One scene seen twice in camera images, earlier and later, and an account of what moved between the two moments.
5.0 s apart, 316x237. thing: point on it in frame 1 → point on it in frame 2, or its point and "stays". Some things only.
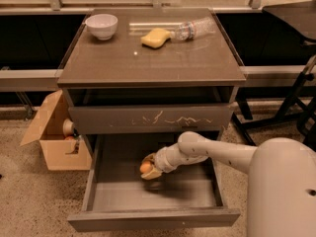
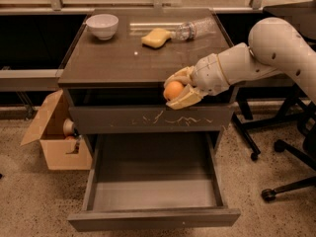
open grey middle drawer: x=118 y=197 stays
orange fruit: x=145 y=167 → x=173 y=89
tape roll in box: x=68 y=127 stays
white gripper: x=162 y=161 → x=207 y=72
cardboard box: x=59 y=151 stays
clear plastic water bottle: x=192 y=30 stays
